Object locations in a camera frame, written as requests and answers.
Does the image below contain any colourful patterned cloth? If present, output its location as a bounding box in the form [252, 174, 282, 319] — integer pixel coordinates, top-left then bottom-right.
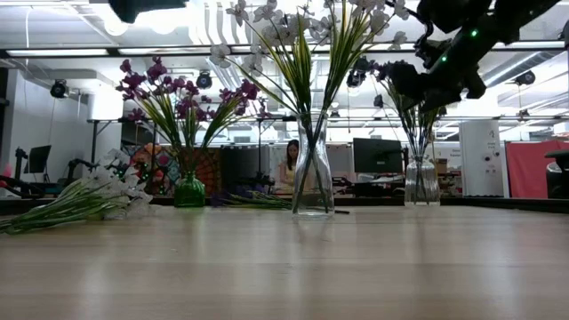
[126, 142, 222, 195]

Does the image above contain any person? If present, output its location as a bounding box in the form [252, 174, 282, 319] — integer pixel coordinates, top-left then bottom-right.
[277, 139, 301, 196]

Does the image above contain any slim silver ceiling duct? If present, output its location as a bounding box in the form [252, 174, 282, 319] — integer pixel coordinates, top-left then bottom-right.
[482, 50, 559, 90]

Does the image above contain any clear glass carafe vase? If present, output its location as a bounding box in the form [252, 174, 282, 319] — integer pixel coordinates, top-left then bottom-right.
[292, 110, 335, 219]

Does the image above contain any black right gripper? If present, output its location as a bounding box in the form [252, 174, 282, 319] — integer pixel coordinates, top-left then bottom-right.
[390, 38, 489, 112]

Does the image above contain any white cabinet appliance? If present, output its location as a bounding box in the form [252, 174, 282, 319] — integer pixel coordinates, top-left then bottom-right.
[459, 119, 505, 197]

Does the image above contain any ribbed clear glass vase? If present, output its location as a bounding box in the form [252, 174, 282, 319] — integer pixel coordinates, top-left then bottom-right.
[404, 155, 441, 207]

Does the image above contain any green glass vase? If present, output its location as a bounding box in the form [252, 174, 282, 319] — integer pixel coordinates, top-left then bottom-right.
[172, 171, 207, 209]

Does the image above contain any black computer monitor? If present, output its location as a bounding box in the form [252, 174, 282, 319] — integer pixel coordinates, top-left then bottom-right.
[353, 137, 405, 175]

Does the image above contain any black office chair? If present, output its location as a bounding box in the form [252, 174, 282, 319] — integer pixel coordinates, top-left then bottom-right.
[545, 149, 569, 200]

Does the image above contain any black frame bar with lights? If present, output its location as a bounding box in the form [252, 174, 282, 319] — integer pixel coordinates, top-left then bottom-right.
[0, 41, 569, 58]

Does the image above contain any red partition panel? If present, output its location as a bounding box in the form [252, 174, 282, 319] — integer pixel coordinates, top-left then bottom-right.
[505, 140, 569, 199]

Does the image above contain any black background desk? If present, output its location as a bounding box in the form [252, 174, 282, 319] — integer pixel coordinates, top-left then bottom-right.
[354, 173, 405, 206]

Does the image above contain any small dark monitor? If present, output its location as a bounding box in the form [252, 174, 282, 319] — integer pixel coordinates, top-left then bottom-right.
[24, 145, 52, 174]

